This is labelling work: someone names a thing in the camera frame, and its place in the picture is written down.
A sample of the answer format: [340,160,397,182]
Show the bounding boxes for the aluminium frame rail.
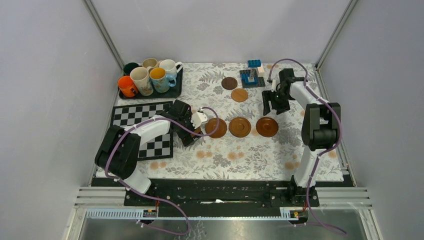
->
[75,186,373,210]

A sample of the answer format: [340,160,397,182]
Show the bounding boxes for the white mug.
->
[159,59,183,77]

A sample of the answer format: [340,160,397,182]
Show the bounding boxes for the floral table cloth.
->
[137,63,305,181]

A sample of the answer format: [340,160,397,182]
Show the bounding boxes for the orange mug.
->
[117,75,139,98]

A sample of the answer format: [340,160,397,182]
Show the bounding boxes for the dark green mug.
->
[122,62,140,76]

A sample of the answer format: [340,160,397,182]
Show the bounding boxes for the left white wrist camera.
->
[190,111,209,129]

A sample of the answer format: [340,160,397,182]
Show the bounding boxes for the brown wooden coaster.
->
[204,118,228,139]
[229,117,252,138]
[190,126,203,139]
[255,117,279,138]

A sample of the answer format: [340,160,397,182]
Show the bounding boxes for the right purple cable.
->
[267,58,349,237]

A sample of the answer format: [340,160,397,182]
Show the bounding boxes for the black serving tray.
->
[118,68,184,100]

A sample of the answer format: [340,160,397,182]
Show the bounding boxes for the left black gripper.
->
[176,110,203,146]

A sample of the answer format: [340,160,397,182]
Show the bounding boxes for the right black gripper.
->
[261,89,292,117]

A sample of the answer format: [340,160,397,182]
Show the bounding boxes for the purple cable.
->
[104,106,221,236]
[267,58,349,237]

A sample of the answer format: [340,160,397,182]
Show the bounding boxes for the dark wooden coaster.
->
[221,77,238,90]

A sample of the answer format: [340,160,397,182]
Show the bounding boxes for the blue mug yellow inside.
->
[149,67,177,93]

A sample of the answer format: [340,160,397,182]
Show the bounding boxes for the tall cream floral mug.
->
[129,66,153,96]

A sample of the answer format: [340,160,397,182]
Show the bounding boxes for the light wooden coaster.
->
[231,88,249,103]

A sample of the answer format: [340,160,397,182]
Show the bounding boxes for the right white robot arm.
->
[262,68,342,206]

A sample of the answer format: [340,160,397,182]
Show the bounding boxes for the beige mug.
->
[141,58,160,72]

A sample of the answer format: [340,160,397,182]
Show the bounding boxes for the white slotted cable duct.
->
[85,208,299,222]

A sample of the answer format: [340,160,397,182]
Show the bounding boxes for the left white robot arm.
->
[94,100,208,206]

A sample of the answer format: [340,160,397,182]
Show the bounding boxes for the blue lego brick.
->
[247,59,262,68]

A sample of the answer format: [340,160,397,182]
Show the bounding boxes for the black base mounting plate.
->
[91,174,355,218]

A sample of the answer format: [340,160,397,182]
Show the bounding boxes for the black white chessboard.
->
[110,101,174,161]

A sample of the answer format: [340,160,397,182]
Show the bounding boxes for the white lego brick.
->
[256,66,265,76]

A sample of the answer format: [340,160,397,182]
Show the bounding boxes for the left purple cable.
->
[104,106,221,236]

